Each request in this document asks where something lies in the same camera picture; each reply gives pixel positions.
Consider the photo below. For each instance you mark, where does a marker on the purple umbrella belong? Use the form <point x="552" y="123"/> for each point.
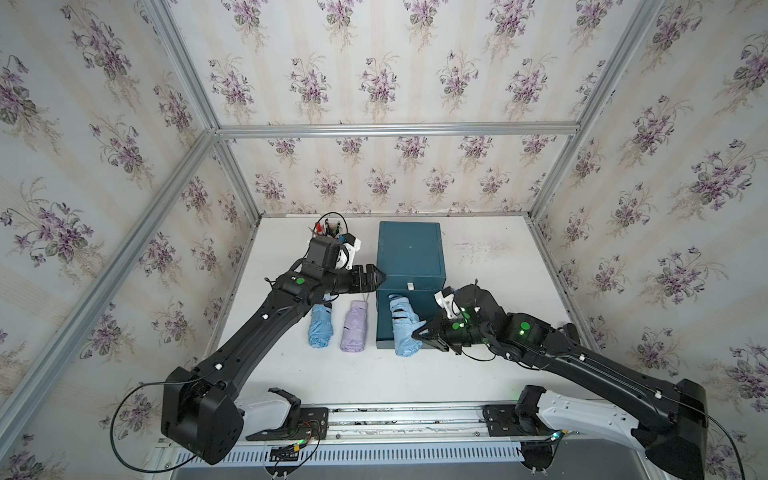
<point x="355" y="328"/>

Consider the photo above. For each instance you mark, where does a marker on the teal drawer cabinet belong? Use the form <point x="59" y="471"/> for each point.
<point x="411" y="256"/>

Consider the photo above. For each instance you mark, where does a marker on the aluminium rail beam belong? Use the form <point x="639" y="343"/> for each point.
<point x="408" y="423"/>

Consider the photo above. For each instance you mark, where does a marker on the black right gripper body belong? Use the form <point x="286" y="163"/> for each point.
<point x="454" y="333"/>

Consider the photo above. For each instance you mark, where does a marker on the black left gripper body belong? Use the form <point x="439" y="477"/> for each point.
<point x="351" y="280"/>

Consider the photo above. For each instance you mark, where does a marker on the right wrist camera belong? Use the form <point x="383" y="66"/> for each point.
<point x="445" y="300"/>

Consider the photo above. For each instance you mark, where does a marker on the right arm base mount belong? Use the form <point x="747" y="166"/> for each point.
<point x="520" y="418"/>

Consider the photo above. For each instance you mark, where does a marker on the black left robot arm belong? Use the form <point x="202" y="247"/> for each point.
<point x="199" y="410"/>

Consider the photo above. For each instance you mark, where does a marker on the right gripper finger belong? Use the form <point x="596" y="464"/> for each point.
<point x="427" y="345"/>
<point x="429" y="331"/>

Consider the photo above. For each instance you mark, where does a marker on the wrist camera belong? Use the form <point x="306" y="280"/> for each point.
<point x="350" y="245"/>
<point x="445" y="300"/>

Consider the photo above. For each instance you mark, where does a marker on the blue umbrella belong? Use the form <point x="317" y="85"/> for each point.
<point x="404" y="322"/>
<point x="320" y="329"/>

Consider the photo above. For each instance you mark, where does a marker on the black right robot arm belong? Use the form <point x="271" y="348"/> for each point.
<point x="667" y="422"/>

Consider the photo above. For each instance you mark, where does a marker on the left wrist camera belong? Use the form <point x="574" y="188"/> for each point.
<point x="350" y="245"/>

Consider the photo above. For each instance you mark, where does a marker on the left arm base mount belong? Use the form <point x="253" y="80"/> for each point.
<point x="280" y="415"/>

